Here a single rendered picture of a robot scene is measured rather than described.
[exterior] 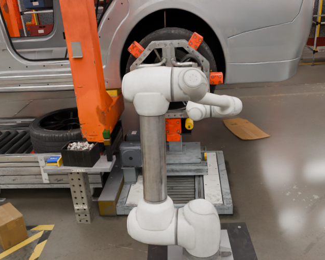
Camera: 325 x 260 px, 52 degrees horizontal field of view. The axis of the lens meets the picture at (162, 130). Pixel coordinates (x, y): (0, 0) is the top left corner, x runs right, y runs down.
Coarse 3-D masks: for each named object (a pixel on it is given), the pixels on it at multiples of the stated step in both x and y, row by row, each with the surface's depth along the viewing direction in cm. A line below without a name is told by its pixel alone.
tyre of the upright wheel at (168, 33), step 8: (152, 32) 242; (160, 32) 228; (168, 32) 227; (176, 32) 227; (184, 32) 228; (192, 32) 244; (144, 40) 231; (152, 40) 230; (160, 40) 230; (144, 48) 233; (200, 48) 230; (208, 48) 235; (208, 56) 231; (128, 64) 238; (128, 72) 240
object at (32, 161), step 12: (0, 156) 245; (12, 156) 244; (24, 156) 243; (36, 156) 242; (48, 156) 242; (0, 168) 249; (12, 168) 248; (24, 168) 247; (36, 168) 246; (48, 180) 249
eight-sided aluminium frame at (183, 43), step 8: (168, 40) 226; (176, 40) 225; (184, 40) 221; (152, 48) 224; (192, 48) 222; (144, 56) 226; (200, 56) 224; (136, 64) 231; (208, 64) 225; (208, 72) 227; (208, 80) 229; (208, 88) 232; (168, 112) 241; (176, 112) 240; (184, 112) 240
